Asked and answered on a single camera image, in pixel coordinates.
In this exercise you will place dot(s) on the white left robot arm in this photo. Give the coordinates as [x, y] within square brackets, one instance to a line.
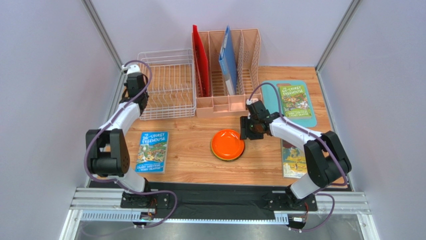
[107, 157]

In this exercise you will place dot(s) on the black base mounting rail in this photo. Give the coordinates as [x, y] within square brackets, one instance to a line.
[209, 203]

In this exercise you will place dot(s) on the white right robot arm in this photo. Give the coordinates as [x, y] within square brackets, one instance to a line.
[325, 157]

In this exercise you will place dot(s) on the green 65-storey treehouse book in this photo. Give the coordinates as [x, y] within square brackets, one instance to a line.
[295, 102]

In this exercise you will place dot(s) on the blue file folder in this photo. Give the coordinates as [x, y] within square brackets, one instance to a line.
[227, 62]

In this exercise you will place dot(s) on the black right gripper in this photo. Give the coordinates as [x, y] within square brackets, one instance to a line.
[245, 129]

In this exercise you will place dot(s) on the teal cutting board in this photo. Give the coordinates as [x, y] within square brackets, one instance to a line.
[271, 102]

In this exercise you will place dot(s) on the pink plastic file organizer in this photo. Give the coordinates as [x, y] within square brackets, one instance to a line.
[247, 48]

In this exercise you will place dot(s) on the orange plate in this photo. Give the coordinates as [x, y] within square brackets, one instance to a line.
[226, 135]

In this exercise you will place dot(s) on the grey penguin paperback book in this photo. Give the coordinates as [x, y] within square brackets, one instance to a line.
[293, 161]

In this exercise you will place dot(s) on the lime green plate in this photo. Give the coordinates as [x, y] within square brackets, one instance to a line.
[227, 151]

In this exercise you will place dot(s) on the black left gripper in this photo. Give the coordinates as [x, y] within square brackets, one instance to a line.
[126, 84]

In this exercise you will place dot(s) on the red file folder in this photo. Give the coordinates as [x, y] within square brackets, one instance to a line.
[202, 65]

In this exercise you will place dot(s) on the blue 26-storey treehouse book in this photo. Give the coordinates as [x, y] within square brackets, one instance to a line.
[152, 152]

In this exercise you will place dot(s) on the white wire dish rack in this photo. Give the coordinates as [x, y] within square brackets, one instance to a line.
[172, 91]

